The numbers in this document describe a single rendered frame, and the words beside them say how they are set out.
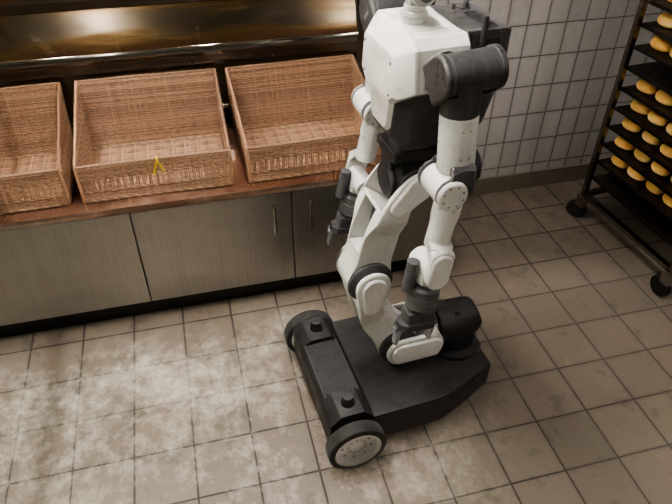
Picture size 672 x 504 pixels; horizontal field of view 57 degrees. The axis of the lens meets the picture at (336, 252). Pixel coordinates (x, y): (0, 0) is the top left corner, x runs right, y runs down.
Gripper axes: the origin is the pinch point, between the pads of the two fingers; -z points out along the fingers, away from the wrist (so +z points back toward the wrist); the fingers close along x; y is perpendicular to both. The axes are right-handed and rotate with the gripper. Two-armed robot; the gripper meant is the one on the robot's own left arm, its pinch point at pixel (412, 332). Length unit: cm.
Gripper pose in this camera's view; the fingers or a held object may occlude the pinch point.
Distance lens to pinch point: 180.6
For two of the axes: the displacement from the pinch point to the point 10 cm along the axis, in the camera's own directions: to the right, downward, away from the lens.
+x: -9.3, 1.2, -3.6
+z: 1.2, -8.1, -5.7
